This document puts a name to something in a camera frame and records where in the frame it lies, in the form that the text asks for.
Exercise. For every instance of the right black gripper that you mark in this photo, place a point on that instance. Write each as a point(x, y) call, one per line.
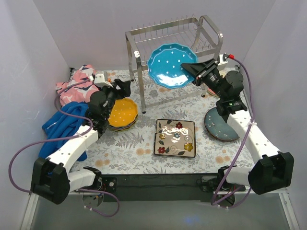
point(204, 73)

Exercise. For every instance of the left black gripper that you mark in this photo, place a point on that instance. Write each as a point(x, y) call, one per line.
point(117, 90)

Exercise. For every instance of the orange dotted plate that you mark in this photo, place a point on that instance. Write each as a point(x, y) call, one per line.
point(123, 113)

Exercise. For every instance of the cream white plate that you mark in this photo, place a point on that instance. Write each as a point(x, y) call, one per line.
point(210, 91)

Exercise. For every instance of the blue dotted plate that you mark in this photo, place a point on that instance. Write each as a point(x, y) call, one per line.
point(164, 65)
point(126, 125)

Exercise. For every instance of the steel dish rack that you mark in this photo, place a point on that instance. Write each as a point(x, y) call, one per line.
point(201, 35)

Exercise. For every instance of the dark green brown plate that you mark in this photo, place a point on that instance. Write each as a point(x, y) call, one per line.
point(218, 128)

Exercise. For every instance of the black square plate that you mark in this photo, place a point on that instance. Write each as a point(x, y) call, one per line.
point(175, 138)

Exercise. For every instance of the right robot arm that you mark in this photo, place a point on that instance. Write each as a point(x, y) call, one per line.
point(272, 168)

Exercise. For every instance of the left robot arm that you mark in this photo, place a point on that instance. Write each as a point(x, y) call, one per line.
point(51, 178)

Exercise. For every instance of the pink whale pattern cloth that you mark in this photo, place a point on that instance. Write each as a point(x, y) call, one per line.
point(81, 92)

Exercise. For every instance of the floral table mat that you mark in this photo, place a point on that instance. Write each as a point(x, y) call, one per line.
point(132, 151)

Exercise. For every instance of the blue fleece cloth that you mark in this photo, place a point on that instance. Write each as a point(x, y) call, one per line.
point(61, 126)

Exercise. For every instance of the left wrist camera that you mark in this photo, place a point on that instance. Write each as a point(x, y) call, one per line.
point(100, 80)

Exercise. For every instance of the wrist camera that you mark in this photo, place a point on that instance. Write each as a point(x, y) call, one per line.
point(100, 80)
point(221, 60)

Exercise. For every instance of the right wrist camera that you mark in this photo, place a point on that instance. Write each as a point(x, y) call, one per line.
point(221, 60)

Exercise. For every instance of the aluminium frame rail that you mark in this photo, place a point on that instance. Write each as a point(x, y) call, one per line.
point(279, 191)

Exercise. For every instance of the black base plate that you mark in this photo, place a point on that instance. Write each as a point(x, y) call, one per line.
point(161, 187)

